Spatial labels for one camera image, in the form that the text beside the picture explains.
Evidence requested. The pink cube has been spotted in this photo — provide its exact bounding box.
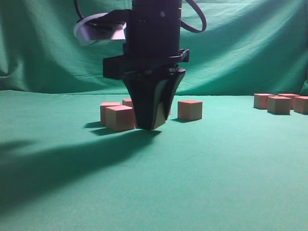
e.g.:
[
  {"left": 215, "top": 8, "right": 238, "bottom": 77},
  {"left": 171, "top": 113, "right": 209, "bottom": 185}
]
[{"left": 105, "top": 105, "right": 135, "bottom": 132}]

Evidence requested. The pink cube column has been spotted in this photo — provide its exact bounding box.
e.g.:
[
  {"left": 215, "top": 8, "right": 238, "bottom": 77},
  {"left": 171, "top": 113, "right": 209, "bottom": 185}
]
[
  {"left": 153, "top": 80, "right": 167, "bottom": 130},
  {"left": 278, "top": 93, "right": 300, "bottom": 110},
  {"left": 267, "top": 96, "right": 291, "bottom": 115},
  {"left": 253, "top": 93, "right": 274, "bottom": 110}
]

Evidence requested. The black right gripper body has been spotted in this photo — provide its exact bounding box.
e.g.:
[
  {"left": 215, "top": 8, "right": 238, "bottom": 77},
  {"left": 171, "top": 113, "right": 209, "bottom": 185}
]
[{"left": 103, "top": 0, "right": 189, "bottom": 79}]

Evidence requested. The green cloth backdrop and cover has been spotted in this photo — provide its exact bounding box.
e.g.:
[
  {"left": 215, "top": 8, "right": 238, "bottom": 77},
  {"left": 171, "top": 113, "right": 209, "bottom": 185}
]
[{"left": 0, "top": 0, "right": 308, "bottom": 231}]

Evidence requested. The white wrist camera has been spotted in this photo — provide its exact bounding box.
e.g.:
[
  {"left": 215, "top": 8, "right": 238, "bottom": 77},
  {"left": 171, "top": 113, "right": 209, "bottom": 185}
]
[{"left": 73, "top": 13, "right": 127, "bottom": 46}]

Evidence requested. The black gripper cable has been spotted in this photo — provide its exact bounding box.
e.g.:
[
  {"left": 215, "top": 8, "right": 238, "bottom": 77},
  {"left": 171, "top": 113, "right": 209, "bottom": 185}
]
[{"left": 179, "top": 0, "right": 207, "bottom": 34}]

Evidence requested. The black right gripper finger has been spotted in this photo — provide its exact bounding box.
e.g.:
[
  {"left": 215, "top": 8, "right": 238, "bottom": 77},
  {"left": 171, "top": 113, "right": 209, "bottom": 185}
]
[
  {"left": 161, "top": 68, "right": 186, "bottom": 119},
  {"left": 123, "top": 74, "right": 167, "bottom": 130}
]

